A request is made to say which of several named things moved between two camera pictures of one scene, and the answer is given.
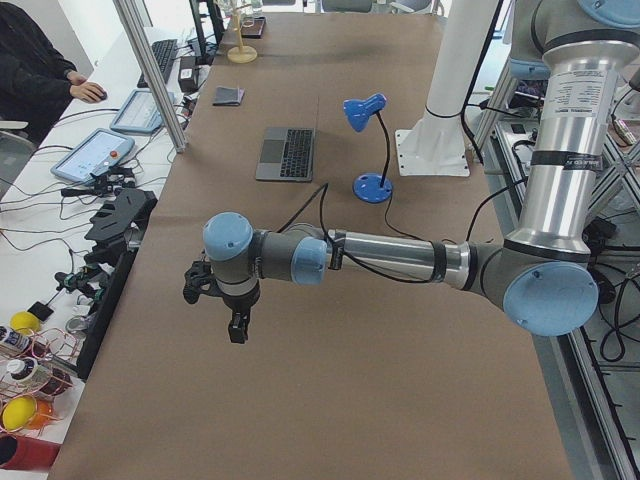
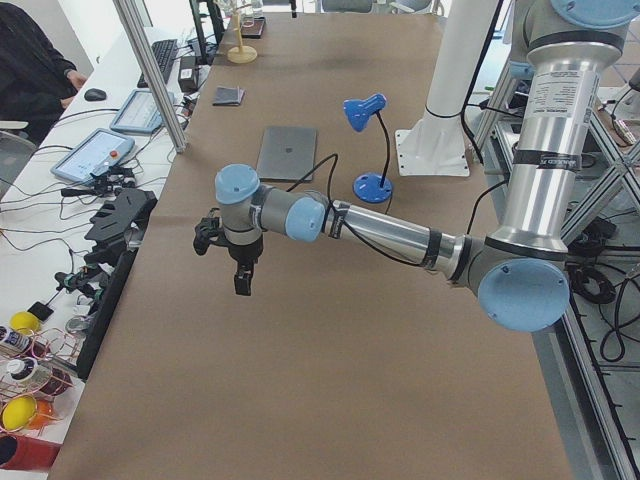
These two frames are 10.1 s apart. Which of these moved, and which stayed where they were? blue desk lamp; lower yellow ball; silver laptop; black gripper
Moved: black gripper
Stayed: blue desk lamp; silver laptop; lower yellow ball
